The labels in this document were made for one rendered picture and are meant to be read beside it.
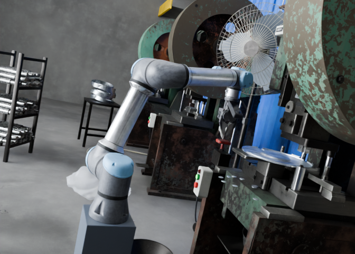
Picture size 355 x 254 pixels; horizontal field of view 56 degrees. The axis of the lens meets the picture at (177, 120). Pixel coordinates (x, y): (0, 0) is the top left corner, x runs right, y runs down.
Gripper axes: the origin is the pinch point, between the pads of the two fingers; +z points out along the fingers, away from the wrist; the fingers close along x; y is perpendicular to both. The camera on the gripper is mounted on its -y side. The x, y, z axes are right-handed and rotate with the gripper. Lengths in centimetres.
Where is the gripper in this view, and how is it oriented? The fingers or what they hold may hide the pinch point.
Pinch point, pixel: (224, 137)
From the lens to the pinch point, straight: 171.2
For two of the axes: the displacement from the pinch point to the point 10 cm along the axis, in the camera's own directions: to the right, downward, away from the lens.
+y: -2.3, -1.7, 9.6
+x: -9.5, -1.7, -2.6
